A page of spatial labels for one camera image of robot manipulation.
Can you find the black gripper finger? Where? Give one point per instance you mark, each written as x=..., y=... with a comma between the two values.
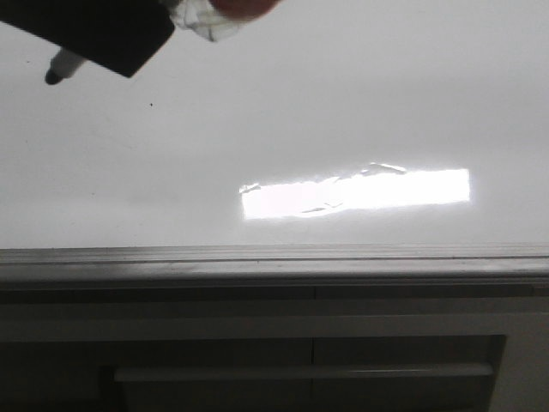
x=118, y=35

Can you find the white black whiteboard marker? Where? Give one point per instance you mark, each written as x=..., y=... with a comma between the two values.
x=63, y=66

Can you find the red magnet taped to marker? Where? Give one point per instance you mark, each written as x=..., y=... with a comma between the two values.
x=244, y=10

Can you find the white whiteboard surface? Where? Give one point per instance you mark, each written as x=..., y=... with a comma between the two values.
x=330, y=122

